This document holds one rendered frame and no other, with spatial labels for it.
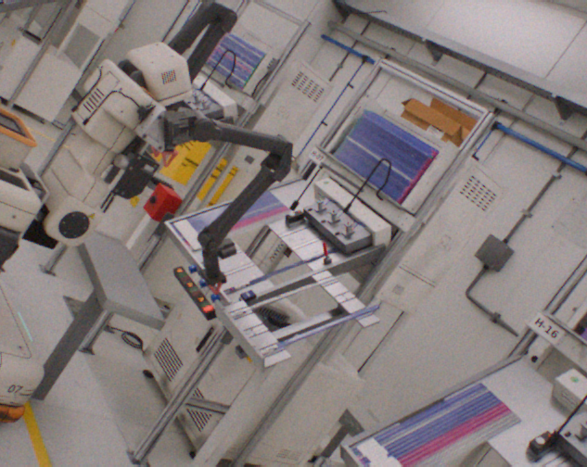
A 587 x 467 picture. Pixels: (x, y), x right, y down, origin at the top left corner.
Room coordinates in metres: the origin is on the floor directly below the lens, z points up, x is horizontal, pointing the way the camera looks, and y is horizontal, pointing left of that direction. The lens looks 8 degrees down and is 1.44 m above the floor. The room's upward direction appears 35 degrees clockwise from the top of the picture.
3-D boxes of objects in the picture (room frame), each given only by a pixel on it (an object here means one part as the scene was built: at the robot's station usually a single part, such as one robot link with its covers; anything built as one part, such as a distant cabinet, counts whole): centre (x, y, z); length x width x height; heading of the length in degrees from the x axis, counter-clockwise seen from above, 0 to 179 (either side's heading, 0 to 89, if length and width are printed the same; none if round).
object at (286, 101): (4.39, 0.76, 0.95); 1.35 x 0.82 x 1.90; 133
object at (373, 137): (3.18, -0.16, 1.52); 0.51 x 0.13 x 0.27; 43
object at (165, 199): (3.53, 0.62, 0.39); 0.24 x 0.24 x 0.78; 43
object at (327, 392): (3.31, -0.21, 0.31); 0.70 x 0.65 x 0.62; 43
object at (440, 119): (3.46, -0.30, 1.82); 0.68 x 0.30 x 0.20; 43
